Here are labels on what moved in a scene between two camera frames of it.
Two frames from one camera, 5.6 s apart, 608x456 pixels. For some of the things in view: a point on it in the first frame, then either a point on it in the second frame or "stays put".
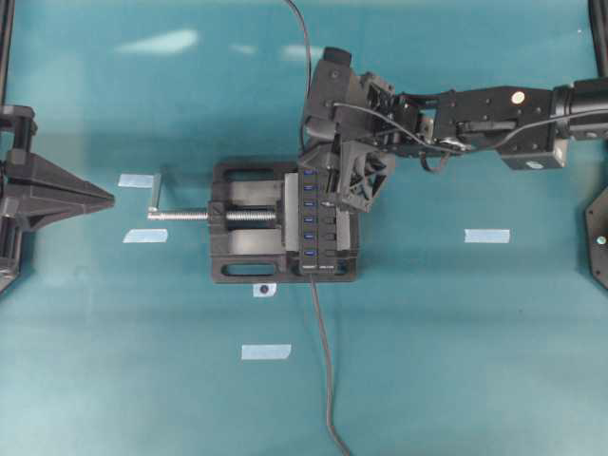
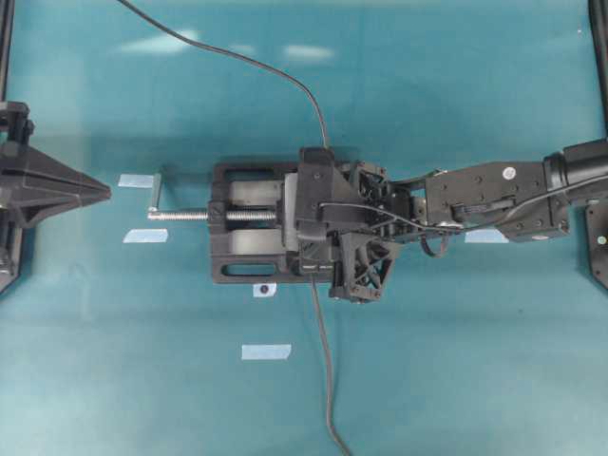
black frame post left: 7,25 stays put
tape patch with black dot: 264,290 stays put
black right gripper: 398,122 to 391,211
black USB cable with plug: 311,73 to 242,56
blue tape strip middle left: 145,236 stays put
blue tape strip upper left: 136,180 stays put
